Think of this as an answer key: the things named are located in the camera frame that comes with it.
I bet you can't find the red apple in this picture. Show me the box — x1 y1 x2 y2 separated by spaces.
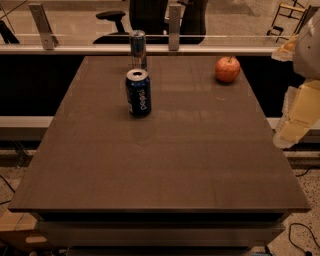
215 56 240 83

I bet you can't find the cardboard box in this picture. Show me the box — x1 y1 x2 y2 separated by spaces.
0 210 51 252

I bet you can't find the red bull can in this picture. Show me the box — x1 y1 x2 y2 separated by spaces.
129 30 147 70

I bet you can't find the wooden stool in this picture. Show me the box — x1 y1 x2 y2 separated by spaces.
266 0 320 43

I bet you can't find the black floor cable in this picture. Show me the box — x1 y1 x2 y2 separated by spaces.
287 222 320 256

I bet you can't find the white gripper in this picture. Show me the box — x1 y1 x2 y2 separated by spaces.
271 10 320 149

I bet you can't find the right metal glass bracket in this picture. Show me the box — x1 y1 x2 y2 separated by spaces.
168 4 181 51

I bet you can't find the blue pepsi can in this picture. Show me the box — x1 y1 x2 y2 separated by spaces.
125 69 151 117

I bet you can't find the metal glass bracket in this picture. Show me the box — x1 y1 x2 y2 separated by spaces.
168 4 181 51
29 3 58 50

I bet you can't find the left metal glass bracket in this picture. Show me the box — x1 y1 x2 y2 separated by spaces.
29 3 58 50

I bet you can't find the black office chair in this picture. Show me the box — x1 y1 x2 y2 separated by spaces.
94 0 208 44

